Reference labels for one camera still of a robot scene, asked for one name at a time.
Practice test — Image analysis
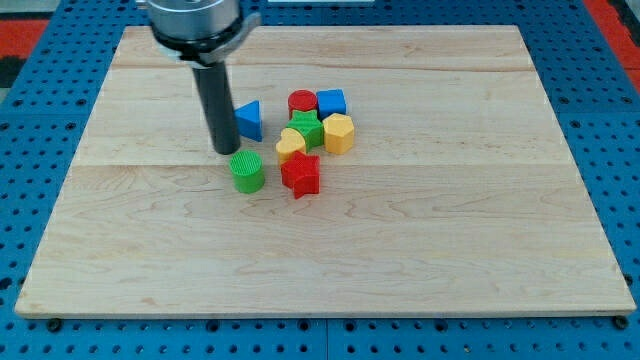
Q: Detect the blue triangle block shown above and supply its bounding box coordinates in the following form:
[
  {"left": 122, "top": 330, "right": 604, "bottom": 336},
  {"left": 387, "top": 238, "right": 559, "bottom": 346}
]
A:
[{"left": 235, "top": 100, "right": 263, "bottom": 142}]

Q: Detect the red star block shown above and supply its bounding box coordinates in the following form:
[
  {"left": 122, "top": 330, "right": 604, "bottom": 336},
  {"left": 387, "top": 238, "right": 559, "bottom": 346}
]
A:
[{"left": 280, "top": 151, "right": 320, "bottom": 199}]

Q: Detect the red cylinder block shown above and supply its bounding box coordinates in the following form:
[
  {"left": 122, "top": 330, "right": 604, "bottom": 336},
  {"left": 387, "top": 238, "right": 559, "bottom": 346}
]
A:
[{"left": 287, "top": 89, "right": 318, "bottom": 119}]

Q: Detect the green star block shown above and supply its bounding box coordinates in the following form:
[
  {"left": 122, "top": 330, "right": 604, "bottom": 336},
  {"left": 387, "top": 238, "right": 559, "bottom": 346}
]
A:
[{"left": 287, "top": 110, "right": 324, "bottom": 151}]

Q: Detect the yellow hexagon block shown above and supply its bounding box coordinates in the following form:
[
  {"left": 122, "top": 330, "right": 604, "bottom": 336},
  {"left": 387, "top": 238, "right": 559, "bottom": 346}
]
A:
[{"left": 323, "top": 113, "right": 355, "bottom": 154}]

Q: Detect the green cylinder block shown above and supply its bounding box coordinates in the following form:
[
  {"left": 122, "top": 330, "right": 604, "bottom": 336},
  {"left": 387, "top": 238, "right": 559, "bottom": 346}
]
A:
[{"left": 229, "top": 150, "right": 265, "bottom": 194}]

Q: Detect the yellow heart block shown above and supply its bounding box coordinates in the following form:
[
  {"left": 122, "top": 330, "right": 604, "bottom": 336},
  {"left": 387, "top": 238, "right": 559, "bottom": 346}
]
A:
[{"left": 275, "top": 128, "right": 307, "bottom": 165}]

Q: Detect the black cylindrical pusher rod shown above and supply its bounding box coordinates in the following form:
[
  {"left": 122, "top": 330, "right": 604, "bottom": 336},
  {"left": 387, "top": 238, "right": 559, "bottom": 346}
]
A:
[{"left": 192, "top": 62, "right": 241, "bottom": 155}]

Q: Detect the light wooden board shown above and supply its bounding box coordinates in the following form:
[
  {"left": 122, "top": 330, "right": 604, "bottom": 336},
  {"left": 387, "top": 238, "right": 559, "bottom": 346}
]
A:
[{"left": 15, "top": 25, "right": 636, "bottom": 319}]

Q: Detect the blue cube block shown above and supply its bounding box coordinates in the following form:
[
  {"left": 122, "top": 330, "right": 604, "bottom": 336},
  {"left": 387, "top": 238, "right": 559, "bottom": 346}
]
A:
[{"left": 316, "top": 89, "right": 347, "bottom": 120}]

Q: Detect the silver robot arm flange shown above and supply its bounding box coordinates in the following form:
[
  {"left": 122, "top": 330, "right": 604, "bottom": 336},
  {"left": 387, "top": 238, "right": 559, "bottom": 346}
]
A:
[{"left": 145, "top": 0, "right": 262, "bottom": 69}]

